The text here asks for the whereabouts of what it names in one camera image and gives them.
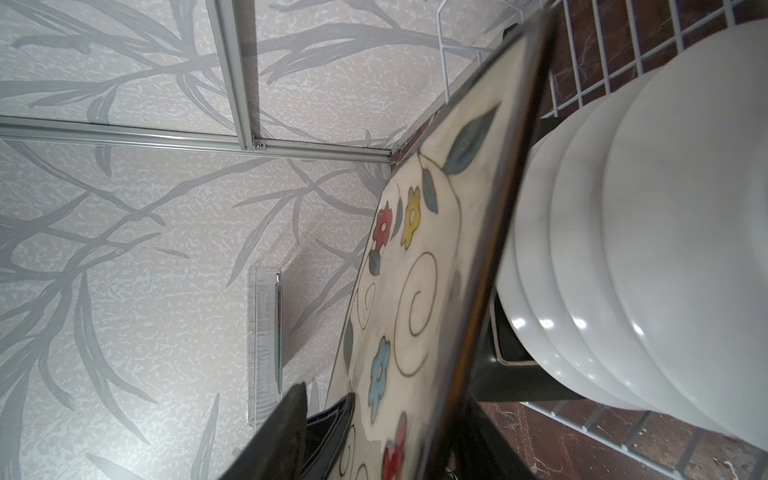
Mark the white round plate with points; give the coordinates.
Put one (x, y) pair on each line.
(526, 327)
(566, 356)
(684, 217)
(581, 144)

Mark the aluminium frame crossbar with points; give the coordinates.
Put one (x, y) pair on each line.
(59, 131)

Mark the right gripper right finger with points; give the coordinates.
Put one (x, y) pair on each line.
(480, 450)

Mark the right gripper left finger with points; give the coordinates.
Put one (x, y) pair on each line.
(292, 445)

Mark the white wire dish rack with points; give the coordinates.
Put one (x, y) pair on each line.
(602, 45)

